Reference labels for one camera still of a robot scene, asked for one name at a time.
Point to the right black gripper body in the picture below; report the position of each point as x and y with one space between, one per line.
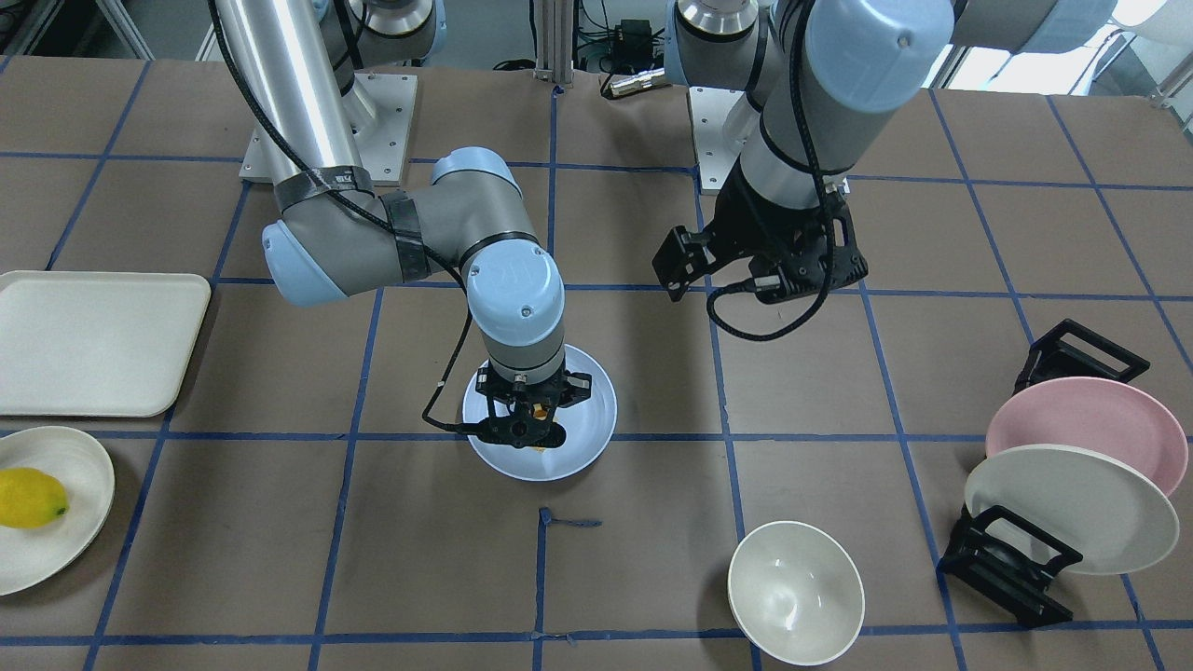
487 383

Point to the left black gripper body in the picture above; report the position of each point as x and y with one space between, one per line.
743 216

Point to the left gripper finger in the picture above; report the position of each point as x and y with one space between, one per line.
683 257

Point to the sliced yellow bread loaf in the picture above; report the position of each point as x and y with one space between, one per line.
542 426

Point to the blue plate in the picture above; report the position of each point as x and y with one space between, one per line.
589 425

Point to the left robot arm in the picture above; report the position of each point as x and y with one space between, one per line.
822 79

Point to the pink plate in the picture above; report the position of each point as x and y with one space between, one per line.
1101 415

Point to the cream plate in rack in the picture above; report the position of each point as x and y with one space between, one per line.
1101 507

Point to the white round plate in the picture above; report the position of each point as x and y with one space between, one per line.
85 469

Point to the silver cylindrical connector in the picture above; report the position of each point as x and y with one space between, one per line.
615 89

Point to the white bowl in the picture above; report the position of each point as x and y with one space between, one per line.
796 593

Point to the black dish rack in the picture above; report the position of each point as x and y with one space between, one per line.
992 566

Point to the white rectangular tray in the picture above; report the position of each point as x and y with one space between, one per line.
97 344

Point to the yellow lemon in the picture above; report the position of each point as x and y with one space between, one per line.
31 498

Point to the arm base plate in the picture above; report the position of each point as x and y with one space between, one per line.
717 134
373 127

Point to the aluminium frame post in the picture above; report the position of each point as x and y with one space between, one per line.
553 38

